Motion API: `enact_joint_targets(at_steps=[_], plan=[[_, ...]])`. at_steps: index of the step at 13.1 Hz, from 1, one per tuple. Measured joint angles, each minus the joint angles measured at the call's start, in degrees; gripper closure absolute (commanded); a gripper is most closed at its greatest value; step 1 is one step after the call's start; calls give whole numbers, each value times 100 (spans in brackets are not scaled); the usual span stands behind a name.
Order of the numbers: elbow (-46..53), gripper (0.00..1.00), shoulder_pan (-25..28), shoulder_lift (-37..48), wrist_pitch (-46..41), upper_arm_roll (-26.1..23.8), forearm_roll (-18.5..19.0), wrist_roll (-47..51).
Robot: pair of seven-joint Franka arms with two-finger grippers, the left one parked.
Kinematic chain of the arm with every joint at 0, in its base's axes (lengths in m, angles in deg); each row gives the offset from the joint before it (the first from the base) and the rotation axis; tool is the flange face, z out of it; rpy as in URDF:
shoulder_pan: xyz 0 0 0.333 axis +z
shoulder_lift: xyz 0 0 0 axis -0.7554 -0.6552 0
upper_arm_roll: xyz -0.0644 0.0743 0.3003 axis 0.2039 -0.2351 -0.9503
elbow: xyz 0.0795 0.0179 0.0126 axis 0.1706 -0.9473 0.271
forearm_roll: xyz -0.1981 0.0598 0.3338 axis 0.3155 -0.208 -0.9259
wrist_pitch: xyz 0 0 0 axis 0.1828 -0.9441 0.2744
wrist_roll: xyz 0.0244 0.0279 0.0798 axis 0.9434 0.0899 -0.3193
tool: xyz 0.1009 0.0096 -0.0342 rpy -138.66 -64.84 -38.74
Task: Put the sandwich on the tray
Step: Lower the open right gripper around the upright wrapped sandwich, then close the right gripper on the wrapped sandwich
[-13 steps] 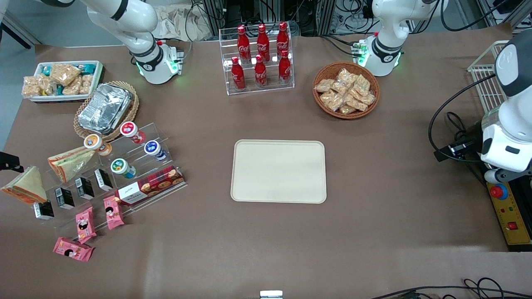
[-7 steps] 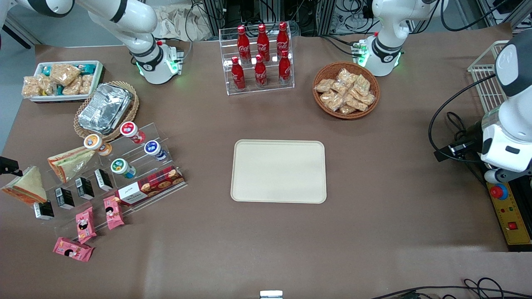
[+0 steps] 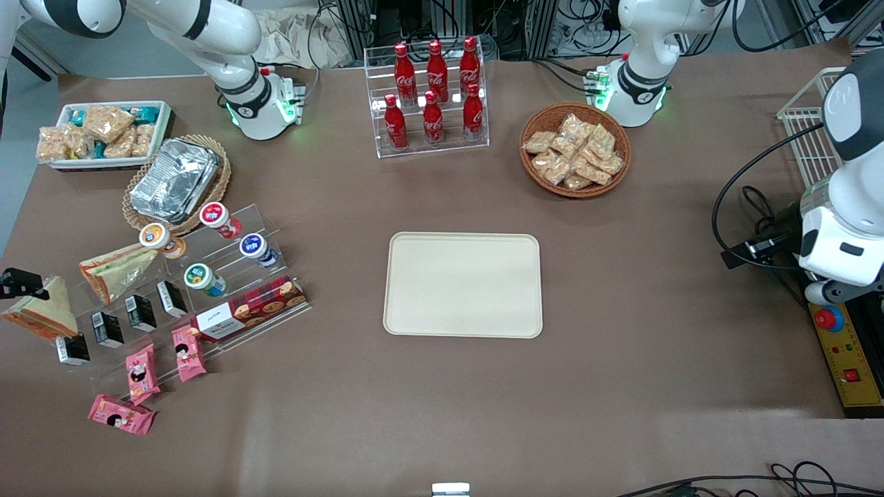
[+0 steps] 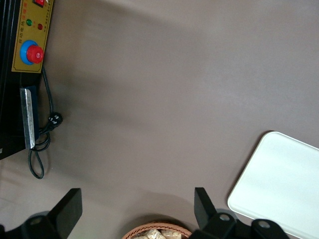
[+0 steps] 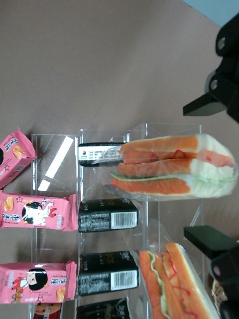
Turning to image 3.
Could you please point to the brown paper table cover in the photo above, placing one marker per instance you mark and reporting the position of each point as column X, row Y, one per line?
column 442, row 414

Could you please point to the clear wrapped snack packet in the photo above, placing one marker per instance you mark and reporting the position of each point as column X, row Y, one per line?
column 601, row 140
column 609, row 164
column 564, row 146
column 552, row 168
column 539, row 142
column 574, row 127
column 577, row 182
column 591, row 170

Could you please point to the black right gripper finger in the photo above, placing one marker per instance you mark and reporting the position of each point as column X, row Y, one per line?
column 21, row 283

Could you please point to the clear wrapped cracker packet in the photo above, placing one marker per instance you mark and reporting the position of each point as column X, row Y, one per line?
column 77, row 141
column 107, row 122
column 51, row 143
column 120, row 146
column 143, row 139

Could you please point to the clear acrylic bottle rack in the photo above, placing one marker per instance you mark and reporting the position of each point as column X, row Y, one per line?
column 452, row 148

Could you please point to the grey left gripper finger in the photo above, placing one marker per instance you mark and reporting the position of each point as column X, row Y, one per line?
column 818, row 293

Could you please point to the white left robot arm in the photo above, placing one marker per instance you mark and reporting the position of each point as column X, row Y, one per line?
column 649, row 76

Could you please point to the round brown wicker basket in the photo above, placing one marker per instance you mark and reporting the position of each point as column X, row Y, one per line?
column 533, row 172

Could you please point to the stacked foil containers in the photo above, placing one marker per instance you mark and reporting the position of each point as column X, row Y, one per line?
column 173, row 179

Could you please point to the red cola bottle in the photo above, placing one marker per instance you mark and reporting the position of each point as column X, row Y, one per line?
column 469, row 65
column 473, row 114
column 433, row 121
column 405, row 72
column 437, row 69
column 396, row 124

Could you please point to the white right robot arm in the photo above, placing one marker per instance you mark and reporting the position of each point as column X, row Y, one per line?
column 200, row 31

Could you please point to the triangle sandwich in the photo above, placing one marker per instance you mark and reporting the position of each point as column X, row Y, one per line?
column 47, row 314
column 117, row 270

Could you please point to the orange lid yogurt cup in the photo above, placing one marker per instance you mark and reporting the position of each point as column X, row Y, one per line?
column 157, row 237

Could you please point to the green lid yogurt cup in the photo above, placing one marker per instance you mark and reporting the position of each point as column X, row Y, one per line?
column 199, row 276

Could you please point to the yellow emergency stop box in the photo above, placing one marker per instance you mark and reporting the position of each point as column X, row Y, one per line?
column 849, row 366

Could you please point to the oval wicker basket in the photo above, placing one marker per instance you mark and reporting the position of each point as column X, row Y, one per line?
column 222, row 183

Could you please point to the pink snack packet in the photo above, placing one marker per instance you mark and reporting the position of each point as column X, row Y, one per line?
column 188, row 353
column 121, row 414
column 141, row 374

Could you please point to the clear acrylic step display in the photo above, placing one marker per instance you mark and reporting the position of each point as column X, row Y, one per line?
column 228, row 252

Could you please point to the white rectangular snack bin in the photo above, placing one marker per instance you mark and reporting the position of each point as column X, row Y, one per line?
column 160, row 124

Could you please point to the blue lid yogurt cup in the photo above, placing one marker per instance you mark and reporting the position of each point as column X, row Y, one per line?
column 254, row 246

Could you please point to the beige plastic tray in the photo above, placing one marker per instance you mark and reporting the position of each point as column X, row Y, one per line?
column 463, row 284

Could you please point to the small black carton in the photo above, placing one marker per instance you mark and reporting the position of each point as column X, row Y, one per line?
column 172, row 298
column 108, row 329
column 72, row 348
column 141, row 313

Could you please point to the red lid yogurt cup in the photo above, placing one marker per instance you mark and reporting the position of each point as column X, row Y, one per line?
column 216, row 215

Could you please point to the aluminium equipment frame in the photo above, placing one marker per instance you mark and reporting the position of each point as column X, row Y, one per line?
column 511, row 24

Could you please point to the red plaid cookie box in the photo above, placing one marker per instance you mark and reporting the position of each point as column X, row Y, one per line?
column 248, row 310

